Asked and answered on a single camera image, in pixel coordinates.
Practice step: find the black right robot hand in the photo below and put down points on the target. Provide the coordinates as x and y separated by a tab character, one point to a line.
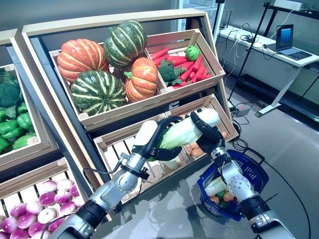
211	139

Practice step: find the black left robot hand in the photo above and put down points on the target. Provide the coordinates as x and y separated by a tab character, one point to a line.
147	137

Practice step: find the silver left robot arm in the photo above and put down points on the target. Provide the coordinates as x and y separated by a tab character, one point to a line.
119	184

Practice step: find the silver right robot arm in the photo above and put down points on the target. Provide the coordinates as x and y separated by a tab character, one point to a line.
239	186

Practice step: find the blue plastic shopping basket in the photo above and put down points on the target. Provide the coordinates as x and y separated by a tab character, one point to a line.
259	181

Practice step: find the wooden crate with potatoes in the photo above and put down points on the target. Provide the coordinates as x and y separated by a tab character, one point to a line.
225	117

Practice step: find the wooden slatted cabbage crate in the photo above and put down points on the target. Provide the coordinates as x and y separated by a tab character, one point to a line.
117	137

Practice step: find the wooden crate with pumpkins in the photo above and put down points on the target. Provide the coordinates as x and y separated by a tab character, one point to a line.
129	110

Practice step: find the white power adapter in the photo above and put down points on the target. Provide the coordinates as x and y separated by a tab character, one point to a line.
231	108

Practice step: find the grey box with red button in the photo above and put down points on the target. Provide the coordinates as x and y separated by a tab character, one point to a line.
243	110

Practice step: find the green bell pepper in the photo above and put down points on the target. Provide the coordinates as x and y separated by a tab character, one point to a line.
22	107
23	142
25	121
220	194
4	144
224	204
11	129

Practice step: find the orange pumpkin with green stem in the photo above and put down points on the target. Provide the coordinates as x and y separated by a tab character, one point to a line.
142	79

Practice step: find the red carrot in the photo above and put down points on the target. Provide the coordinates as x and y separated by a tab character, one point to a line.
186	74
177	60
160	60
160	53
197	63
185	65
201	71
204	77
182	84

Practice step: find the green striped pumpkin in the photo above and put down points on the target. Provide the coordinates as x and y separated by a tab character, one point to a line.
97	92
124	42

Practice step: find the dark green broccoli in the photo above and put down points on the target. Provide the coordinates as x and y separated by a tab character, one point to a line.
167	72
8	92

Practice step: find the round light green cabbage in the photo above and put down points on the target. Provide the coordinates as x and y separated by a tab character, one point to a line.
192	52

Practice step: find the white desk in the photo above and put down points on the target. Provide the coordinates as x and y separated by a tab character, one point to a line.
274	72

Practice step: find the black tripod pole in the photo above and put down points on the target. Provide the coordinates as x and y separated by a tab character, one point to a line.
249	49

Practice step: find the wooden crate with carrots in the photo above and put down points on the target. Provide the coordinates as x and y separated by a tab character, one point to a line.
174	39

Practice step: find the large orange striped pumpkin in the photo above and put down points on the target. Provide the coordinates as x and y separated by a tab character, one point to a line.
79	59

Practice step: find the small black device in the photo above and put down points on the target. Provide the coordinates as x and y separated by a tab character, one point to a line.
246	38

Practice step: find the black router with antennas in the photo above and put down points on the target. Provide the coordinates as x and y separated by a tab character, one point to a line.
221	27

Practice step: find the wooden vegetable display stand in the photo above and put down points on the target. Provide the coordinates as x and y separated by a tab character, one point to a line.
112	23
7	35

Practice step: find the wooden crate with peppers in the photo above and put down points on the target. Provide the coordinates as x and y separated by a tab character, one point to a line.
25	154

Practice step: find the wooden crate with onions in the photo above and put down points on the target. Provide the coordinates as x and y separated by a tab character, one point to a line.
30	178

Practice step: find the black stand pole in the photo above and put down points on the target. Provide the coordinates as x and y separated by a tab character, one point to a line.
217	15

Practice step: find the open grey laptop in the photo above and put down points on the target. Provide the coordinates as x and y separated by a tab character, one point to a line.
285	37

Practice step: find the white box device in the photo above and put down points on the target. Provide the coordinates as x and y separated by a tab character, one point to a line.
290	3

